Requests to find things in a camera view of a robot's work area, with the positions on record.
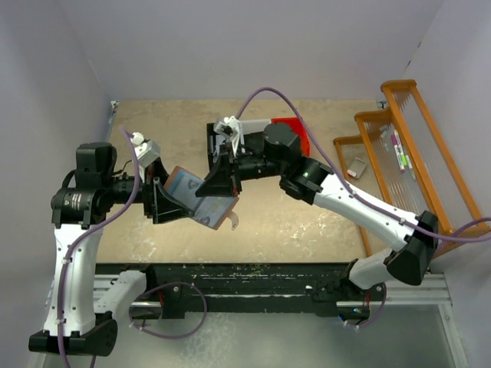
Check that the purple marker pen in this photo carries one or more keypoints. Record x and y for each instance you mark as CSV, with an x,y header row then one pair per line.
x,y
397,152

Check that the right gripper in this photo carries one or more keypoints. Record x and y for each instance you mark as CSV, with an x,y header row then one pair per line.
x,y
222,180

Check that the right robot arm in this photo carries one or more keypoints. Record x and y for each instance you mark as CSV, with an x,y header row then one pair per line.
x,y
235,157

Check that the orange wooden tiered rack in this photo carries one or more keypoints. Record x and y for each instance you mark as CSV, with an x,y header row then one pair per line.
x,y
440,186

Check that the white plastic bin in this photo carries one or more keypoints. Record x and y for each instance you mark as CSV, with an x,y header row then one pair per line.
x,y
254,126

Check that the black plastic bin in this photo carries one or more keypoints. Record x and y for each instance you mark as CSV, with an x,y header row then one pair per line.
x,y
217,139

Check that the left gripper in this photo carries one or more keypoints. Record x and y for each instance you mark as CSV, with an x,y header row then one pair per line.
x,y
157,202

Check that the small grey red box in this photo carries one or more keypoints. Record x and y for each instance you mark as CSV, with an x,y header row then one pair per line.
x,y
357,168

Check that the white patterned credit card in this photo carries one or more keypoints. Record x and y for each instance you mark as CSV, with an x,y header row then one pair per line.
x,y
184,189

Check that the pink leather card holder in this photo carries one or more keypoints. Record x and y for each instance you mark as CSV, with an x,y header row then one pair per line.
x,y
230,215

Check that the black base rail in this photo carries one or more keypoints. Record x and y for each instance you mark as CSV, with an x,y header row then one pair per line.
x,y
246,276

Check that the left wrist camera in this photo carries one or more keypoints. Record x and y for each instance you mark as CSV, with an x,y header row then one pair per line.
x,y
147,151

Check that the grey card in sleeve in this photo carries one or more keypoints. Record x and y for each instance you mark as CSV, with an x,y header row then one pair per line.
x,y
212,209

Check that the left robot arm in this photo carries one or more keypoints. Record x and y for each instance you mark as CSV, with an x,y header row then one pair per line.
x,y
76,324

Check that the red plastic bin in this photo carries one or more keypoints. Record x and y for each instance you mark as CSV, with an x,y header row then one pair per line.
x,y
297,127

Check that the green marker pen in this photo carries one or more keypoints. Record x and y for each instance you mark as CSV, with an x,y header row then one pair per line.
x,y
409,166

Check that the aluminium frame rail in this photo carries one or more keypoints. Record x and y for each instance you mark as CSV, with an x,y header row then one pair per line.
x,y
245,295

